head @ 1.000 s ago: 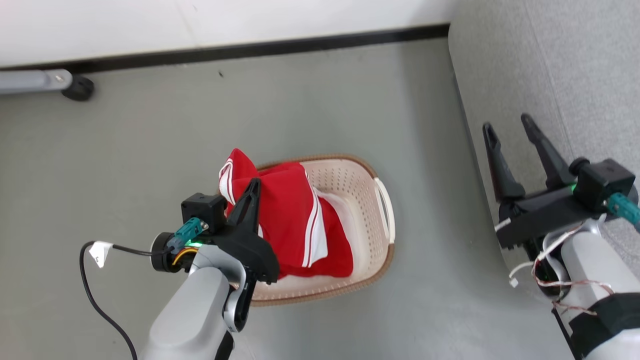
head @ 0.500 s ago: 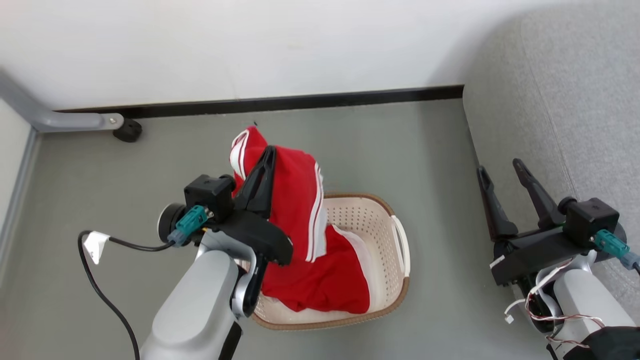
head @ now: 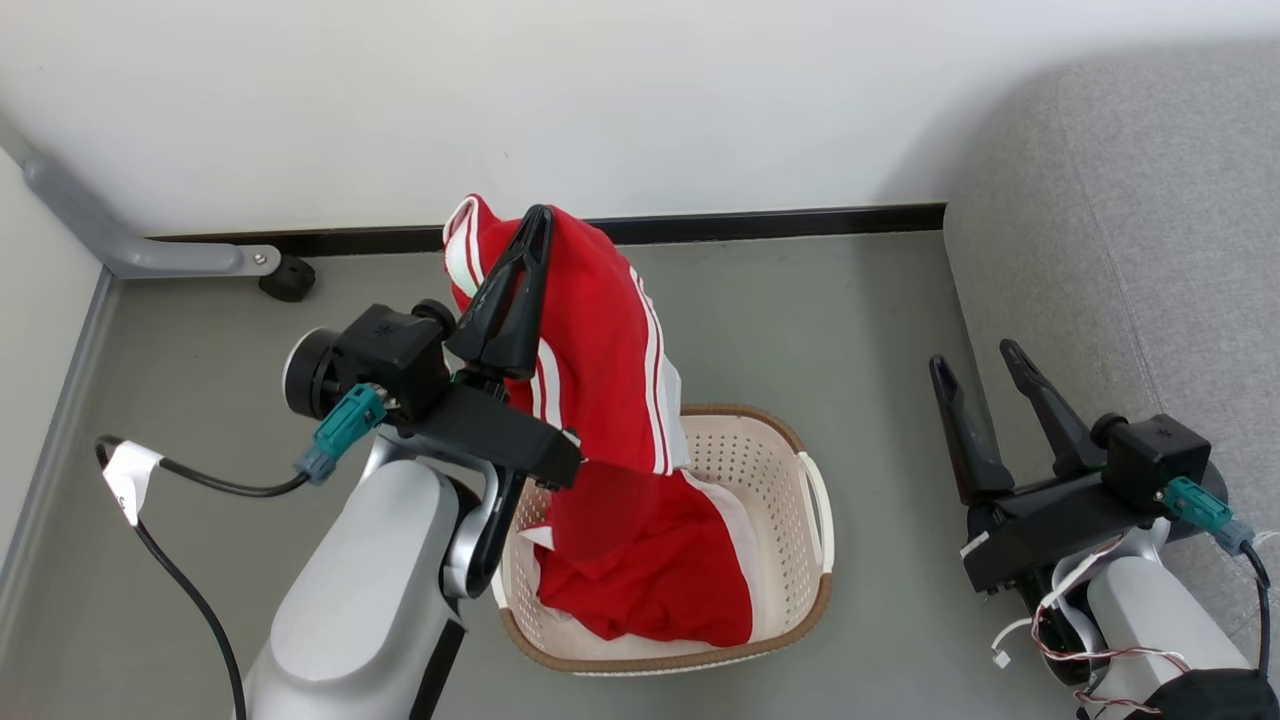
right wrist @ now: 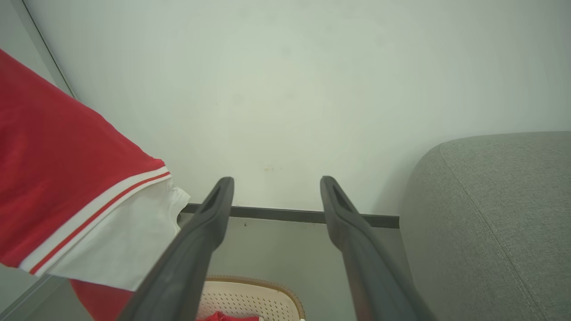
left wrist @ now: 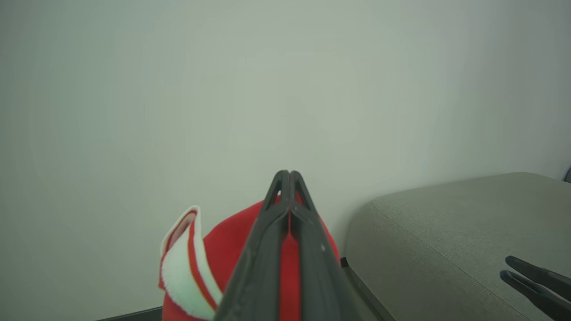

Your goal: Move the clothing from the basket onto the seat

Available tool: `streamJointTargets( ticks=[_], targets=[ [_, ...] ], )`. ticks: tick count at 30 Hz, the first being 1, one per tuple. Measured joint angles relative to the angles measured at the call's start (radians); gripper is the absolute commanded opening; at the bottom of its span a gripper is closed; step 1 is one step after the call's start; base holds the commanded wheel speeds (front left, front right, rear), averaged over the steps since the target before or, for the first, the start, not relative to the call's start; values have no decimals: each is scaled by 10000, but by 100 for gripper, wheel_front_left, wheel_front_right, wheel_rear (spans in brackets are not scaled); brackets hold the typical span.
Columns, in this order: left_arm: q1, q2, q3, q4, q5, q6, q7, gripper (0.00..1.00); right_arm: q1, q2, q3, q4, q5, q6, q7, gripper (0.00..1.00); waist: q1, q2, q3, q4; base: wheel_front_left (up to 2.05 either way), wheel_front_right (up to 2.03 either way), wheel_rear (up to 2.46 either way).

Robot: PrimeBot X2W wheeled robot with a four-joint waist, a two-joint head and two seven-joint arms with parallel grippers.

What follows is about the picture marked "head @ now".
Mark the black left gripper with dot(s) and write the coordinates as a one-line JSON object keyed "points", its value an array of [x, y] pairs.
{"points": [[490, 430]]}

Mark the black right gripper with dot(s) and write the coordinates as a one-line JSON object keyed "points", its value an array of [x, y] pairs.
{"points": [[1050, 530]]}

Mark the red white striped garment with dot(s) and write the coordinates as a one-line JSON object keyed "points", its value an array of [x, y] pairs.
{"points": [[600, 330]]}

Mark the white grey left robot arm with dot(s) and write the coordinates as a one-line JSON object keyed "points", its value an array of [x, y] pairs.
{"points": [[360, 600]]}

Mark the cream laundry basket brown rim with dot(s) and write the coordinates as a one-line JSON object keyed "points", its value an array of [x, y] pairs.
{"points": [[760, 470]]}

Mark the black round rubber foot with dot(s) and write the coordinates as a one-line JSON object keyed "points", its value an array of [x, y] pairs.
{"points": [[288, 280]]}

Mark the grey fabric sofa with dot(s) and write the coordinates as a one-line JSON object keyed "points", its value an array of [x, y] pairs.
{"points": [[1150, 250]]}

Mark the black baseboard strip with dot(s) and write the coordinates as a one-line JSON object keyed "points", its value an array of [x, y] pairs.
{"points": [[780, 222]]}

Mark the grey metal tube leg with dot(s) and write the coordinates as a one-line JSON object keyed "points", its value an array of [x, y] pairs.
{"points": [[150, 255]]}

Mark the grey skirting strip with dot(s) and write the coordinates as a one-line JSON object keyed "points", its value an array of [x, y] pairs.
{"points": [[60, 420]]}

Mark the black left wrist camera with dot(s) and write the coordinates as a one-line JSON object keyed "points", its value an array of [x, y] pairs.
{"points": [[390, 350]]}

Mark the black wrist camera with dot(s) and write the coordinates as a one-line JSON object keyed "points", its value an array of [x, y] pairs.
{"points": [[1155, 450], [390, 350]]}

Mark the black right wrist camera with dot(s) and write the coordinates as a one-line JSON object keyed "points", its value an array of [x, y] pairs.
{"points": [[1155, 450]]}

